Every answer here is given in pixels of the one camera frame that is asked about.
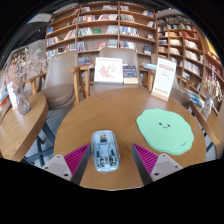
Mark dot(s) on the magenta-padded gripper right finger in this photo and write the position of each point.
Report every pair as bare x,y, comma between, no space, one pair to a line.
146,158

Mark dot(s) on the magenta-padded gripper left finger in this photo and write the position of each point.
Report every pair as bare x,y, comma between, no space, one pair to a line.
77,158

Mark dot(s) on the transparent blue computer mouse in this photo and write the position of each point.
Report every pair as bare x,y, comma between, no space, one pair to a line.
105,151

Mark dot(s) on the green smiley mouse pad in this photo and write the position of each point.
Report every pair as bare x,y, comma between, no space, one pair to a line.
165,131

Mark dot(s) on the round wooden side table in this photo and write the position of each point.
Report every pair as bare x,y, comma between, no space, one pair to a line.
210,128
20,130

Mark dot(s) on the stack of colourful books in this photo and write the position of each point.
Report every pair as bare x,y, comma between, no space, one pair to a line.
195,98

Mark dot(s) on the white sign on wooden base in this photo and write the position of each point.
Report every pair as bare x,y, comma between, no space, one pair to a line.
164,78

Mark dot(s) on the dark blue book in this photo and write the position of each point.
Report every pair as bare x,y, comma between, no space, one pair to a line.
130,74

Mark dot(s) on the small white card sign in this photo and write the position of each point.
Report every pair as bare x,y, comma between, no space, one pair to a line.
12,96

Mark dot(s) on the white picture book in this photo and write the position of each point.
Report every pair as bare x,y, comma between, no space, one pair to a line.
108,70

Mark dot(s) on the distant wooden bookshelf unit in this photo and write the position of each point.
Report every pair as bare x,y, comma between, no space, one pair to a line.
19,56

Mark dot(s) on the wide wooden bookshelf unit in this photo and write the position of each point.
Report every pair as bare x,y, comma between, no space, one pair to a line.
100,30

